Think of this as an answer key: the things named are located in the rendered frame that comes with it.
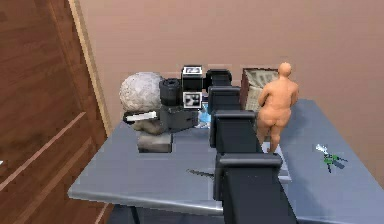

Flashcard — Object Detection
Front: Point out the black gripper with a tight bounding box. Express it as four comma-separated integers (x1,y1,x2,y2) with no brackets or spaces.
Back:
122,77,200,134

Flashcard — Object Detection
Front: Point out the grey stone head sculpture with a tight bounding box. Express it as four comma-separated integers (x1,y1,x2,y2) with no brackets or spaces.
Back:
118,71,174,154

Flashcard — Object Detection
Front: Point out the grey blue table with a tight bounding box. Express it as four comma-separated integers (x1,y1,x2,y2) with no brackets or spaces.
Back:
67,97,384,224

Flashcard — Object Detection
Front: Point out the pale blue small object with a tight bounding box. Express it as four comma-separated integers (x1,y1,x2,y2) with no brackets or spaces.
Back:
198,102,212,130

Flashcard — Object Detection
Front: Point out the thin dark pen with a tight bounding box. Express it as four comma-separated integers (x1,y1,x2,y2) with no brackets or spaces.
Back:
186,168,216,180

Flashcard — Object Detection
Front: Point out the brown wooden door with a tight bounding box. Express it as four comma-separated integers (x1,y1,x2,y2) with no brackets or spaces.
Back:
0,0,114,224

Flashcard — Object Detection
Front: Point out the brown box with newspaper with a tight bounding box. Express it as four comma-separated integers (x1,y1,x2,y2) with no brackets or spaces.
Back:
239,67,280,113

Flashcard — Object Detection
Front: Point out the orange human figure statue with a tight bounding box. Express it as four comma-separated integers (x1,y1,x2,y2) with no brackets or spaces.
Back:
255,61,300,155

